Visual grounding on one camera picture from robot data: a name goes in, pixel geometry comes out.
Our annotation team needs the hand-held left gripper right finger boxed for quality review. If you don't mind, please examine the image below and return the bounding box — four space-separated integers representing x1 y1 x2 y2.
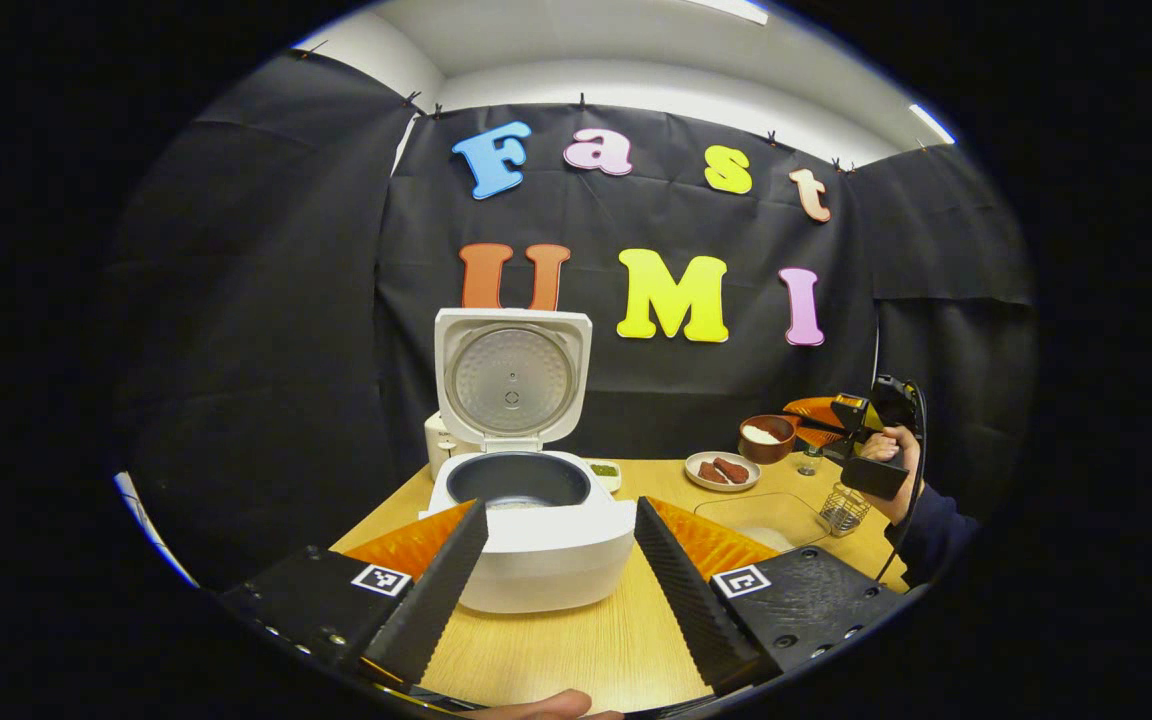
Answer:
633 495 912 696

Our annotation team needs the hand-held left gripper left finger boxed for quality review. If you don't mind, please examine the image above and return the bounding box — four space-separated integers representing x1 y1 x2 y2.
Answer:
219 498 490 689

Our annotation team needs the metal wire chopstick holder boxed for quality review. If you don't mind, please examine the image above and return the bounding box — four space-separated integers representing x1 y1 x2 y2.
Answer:
819 483 872 538

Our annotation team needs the brown wooden spoon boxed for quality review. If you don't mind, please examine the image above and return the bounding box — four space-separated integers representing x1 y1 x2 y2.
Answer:
738 410 842 466

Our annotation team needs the white rice cooker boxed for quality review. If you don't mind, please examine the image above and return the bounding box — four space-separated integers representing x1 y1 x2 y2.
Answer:
419 308 637 614

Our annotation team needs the clear plastic container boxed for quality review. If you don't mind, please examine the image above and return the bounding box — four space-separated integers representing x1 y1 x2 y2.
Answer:
693 492 832 554

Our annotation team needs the white oval plate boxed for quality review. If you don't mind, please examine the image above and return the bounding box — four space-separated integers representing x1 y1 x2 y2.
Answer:
684 451 762 493

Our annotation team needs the cream kitchen appliance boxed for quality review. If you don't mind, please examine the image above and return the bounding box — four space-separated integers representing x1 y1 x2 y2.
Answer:
423 410 457 483

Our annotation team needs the black backdrop cloth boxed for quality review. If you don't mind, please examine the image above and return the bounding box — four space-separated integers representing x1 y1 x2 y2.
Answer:
106 50 1037 591

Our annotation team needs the small ceiling light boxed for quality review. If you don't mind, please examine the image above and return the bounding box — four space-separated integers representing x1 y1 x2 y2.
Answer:
909 103 957 146

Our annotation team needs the long ceiling light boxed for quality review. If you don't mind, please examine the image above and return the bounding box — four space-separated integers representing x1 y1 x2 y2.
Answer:
686 0 769 26

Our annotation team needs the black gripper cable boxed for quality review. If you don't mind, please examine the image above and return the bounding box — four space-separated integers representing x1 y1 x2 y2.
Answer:
874 380 932 586

